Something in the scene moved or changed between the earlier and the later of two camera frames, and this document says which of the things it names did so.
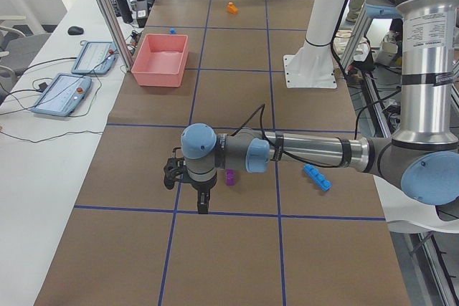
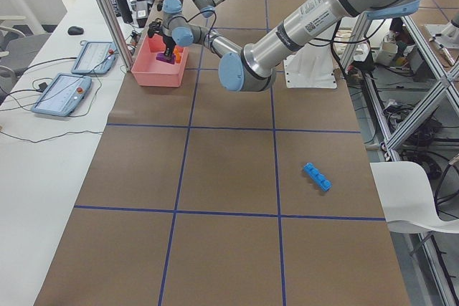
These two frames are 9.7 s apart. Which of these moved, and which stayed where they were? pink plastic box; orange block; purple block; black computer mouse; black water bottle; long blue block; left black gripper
Moved: purple block; left black gripper; orange block
Stayed: long blue block; black water bottle; black computer mouse; pink plastic box
